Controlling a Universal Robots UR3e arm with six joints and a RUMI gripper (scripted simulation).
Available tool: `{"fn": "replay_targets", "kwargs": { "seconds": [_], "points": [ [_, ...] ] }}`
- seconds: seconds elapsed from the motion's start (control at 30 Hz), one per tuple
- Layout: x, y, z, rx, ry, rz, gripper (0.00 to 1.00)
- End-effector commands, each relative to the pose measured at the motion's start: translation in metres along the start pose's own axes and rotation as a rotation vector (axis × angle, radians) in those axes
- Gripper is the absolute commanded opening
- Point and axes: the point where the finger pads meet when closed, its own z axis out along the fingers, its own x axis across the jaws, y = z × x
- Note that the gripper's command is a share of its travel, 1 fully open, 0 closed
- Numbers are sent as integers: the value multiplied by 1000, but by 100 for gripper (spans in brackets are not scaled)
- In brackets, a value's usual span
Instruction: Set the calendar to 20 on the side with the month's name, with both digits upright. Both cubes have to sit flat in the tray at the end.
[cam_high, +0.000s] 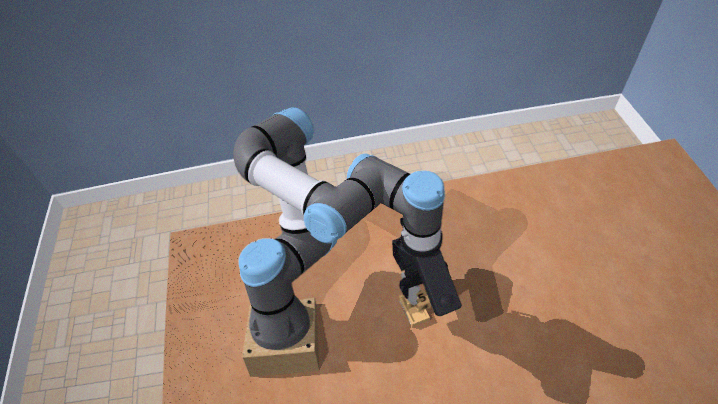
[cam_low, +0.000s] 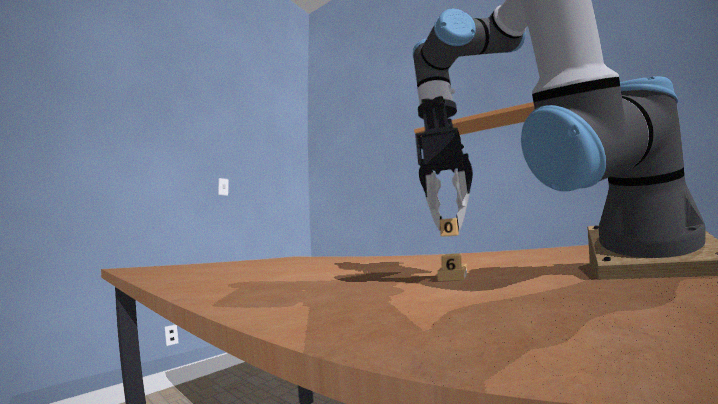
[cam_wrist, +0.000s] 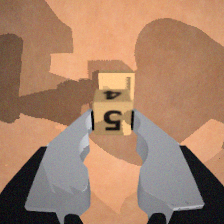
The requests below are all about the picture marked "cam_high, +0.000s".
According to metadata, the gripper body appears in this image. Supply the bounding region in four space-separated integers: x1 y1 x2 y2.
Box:
392 231 443 286

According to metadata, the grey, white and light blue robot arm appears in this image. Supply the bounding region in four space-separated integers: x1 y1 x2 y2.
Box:
233 107 462 350

